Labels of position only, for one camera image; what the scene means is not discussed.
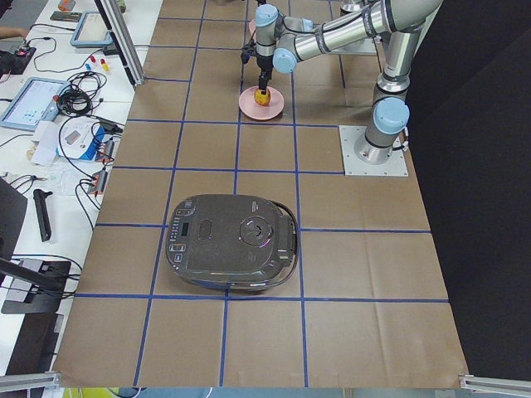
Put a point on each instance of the teach pendant tablet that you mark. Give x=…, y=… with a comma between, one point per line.
x=90, y=32
x=33, y=103

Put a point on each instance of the aluminium rail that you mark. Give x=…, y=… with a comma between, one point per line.
x=29, y=381
x=495, y=385

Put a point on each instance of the black monitor stand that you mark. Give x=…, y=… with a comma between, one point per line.
x=37, y=286

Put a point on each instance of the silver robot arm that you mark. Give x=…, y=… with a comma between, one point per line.
x=354, y=69

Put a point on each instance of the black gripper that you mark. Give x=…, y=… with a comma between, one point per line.
x=264, y=62

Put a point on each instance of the front left aluminium rail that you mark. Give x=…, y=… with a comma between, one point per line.
x=29, y=381

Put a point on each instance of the dark grey rice cooker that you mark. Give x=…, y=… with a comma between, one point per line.
x=234, y=242

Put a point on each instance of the black bar tool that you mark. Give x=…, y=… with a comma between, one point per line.
x=39, y=197

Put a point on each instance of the red yellow apple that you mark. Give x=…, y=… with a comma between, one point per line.
x=262, y=96

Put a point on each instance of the pink bowl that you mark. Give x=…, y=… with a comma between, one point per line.
x=252, y=26

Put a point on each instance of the front right aluminium rail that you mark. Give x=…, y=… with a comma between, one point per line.
x=495, y=385

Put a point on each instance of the aluminium frame post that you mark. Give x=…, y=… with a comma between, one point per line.
x=116, y=27

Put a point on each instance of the far teach pendant tablet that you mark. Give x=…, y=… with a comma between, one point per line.
x=90, y=32

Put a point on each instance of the white blue box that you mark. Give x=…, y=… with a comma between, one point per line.
x=80, y=138

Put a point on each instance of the near teach pendant tablet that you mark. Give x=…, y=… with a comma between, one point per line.
x=33, y=103

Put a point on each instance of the pink plate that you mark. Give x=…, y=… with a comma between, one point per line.
x=253, y=110

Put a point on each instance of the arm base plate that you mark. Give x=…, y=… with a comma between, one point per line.
x=361, y=159
x=364, y=47

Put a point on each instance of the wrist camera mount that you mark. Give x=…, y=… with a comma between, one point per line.
x=248, y=51

